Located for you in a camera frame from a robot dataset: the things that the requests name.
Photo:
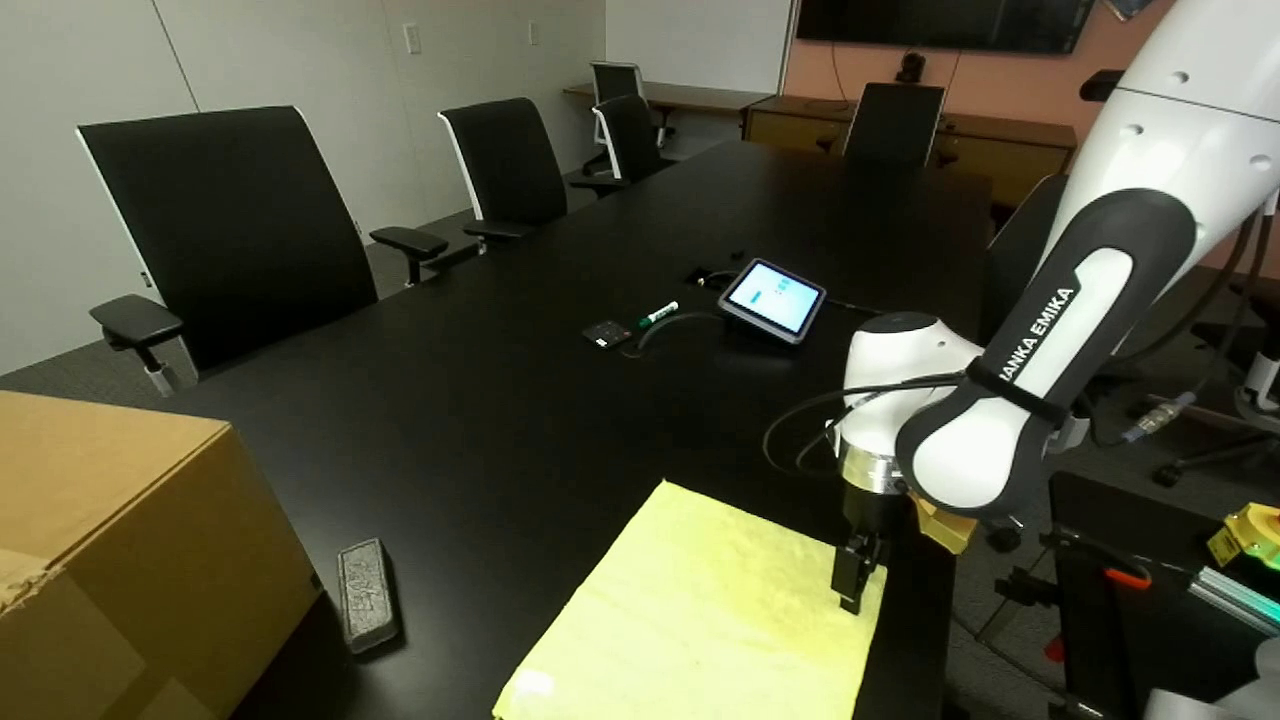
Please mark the black camera on stand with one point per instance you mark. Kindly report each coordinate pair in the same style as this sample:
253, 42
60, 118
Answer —
1103, 84

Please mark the yellow green object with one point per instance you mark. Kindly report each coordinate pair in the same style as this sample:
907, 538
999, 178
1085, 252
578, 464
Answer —
1249, 535

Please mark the wooden credenza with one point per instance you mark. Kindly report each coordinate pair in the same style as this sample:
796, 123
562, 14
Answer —
1014, 145

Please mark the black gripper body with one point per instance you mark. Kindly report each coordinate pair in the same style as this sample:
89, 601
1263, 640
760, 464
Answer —
907, 626

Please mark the grey remote control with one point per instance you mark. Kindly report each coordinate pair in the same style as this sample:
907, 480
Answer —
366, 595

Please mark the brown cardboard box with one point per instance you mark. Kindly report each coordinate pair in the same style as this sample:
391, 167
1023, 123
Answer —
121, 561

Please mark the yellow cloth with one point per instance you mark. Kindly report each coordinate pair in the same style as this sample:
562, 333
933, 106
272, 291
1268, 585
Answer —
692, 615

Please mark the black conference camera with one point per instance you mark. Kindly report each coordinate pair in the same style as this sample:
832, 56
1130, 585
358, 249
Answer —
909, 64

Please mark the black wall television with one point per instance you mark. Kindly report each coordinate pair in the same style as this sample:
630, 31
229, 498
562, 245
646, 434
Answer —
933, 21

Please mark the black tablet device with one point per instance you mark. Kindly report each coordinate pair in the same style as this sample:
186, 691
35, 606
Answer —
775, 298

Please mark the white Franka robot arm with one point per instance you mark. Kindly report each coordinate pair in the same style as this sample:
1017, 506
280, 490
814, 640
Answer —
1065, 321

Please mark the small black device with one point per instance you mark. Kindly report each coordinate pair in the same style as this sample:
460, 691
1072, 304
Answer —
604, 333

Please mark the black clamp with orange trigger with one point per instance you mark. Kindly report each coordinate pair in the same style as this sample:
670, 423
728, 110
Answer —
1107, 615

